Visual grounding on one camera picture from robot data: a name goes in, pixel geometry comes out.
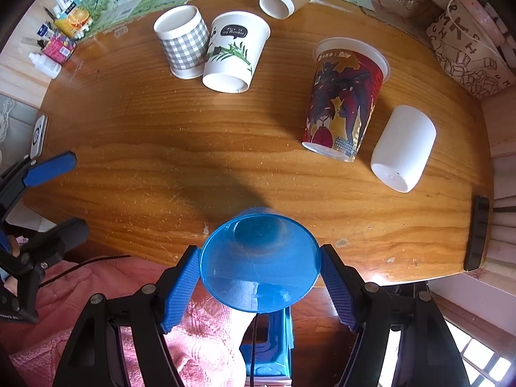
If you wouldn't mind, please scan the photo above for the grey checked paper cup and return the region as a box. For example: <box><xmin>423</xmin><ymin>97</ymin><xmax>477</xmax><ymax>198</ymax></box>
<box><xmin>153</xmin><ymin>5</ymin><xmax>210</xmax><ymax>80</ymax></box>

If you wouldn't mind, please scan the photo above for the orange print carton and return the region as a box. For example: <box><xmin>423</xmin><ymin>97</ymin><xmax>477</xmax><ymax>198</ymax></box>
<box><xmin>54</xmin><ymin>0</ymin><xmax>94</xmax><ymax>39</ymax></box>

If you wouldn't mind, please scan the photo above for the pink quilted blanket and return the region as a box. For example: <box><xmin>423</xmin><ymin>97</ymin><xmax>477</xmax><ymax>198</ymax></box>
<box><xmin>8</xmin><ymin>255</ymin><xmax>259</xmax><ymax>387</ymax></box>

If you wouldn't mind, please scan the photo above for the white panda print paper cup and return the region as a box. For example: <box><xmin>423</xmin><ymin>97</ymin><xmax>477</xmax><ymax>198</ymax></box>
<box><xmin>202</xmin><ymin>11</ymin><xmax>271</xmax><ymax>94</ymax></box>

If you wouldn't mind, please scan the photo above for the blue plastic cup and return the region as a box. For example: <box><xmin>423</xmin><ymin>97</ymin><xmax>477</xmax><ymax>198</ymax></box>
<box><xmin>200</xmin><ymin>206</ymin><xmax>322</xmax><ymax>314</ymax></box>

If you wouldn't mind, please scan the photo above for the black cable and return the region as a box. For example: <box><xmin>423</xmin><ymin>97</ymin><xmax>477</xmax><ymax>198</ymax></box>
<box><xmin>246</xmin><ymin>313</ymin><xmax>261</xmax><ymax>387</ymax></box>
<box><xmin>38</xmin><ymin>255</ymin><xmax>133</xmax><ymax>287</ymax></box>

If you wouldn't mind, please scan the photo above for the white lace cloth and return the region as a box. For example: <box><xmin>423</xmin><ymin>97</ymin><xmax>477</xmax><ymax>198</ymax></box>
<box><xmin>0</xmin><ymin>93</ymin><xmax>41</xmax><ymax>148</ymax></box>

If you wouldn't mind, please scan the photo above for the black flat device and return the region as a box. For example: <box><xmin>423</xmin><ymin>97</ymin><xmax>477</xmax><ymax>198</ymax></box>
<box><xmin>463</xmin><ymin>195</ymin><xmax>491</xmax><ymax>272</ymax></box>

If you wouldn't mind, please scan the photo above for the plain white cup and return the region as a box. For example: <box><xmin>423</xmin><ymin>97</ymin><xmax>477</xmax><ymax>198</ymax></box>
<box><xmin>370</xmin><ymin>105</ymin><xmax>438</xmax><ymax>193</ymax></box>

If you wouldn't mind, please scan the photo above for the white flat device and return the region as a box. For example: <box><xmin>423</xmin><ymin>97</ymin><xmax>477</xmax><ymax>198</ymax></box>
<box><xmin>29</xmin><ymin>115</ymin><xmax>49</xmax><ymax>159</ymax></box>

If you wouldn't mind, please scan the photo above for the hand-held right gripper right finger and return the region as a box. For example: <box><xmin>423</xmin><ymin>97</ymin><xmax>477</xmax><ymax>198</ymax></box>
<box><xmin>320</xmin><ymin>244</ymin><xmax>472</xmax><ymax>387</ymax></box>

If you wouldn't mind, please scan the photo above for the red printed plastic cup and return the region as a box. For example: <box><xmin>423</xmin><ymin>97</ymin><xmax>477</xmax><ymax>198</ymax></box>
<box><xmin>302</xmin><ymin>37</ymin><xmax>390</xmax><ymax>164</ymax></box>

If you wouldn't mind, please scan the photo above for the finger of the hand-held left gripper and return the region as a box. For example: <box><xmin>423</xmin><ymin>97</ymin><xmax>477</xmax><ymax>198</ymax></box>
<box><xmin>9</xmin><ymin>217</ymin><xmax>90</xmax><ymax>280</ymax></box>
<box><xmin>0</xmin><ymin>151</ymin><xmax>77</xmax><ymax>223</ymax></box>

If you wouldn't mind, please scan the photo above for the pink small box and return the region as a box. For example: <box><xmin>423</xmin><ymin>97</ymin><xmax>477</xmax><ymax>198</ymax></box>
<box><xmin>42</xmin><ymin>34</ymin><xmax>77</xmax><ymax>64</ymax></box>

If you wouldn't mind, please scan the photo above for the white dropper bottle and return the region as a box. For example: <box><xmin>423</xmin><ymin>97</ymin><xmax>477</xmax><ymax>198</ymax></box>
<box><xmin>29</xmin><ymin>53</ymin><xmax>62</xmax><ymax>79</ymax></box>

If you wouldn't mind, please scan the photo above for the pink dotted band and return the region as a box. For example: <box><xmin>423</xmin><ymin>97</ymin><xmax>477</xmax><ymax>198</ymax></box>
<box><xmin>455</xmin><ymin>0</ymin><xmax>509</xmax><ymax>46</ymax></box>

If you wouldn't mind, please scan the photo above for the blue box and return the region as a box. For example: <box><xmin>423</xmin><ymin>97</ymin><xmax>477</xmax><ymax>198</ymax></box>
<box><xmin>240</xmin><ymin>306</ymin><xmax>293</xmax><ymax>382</ymax></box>

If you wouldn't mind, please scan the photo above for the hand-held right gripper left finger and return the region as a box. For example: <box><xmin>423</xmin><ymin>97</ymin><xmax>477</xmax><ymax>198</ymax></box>
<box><xmin>52</xmin><ymin>245</ymin><xmax>202</xmax><ymax>387</ymax></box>

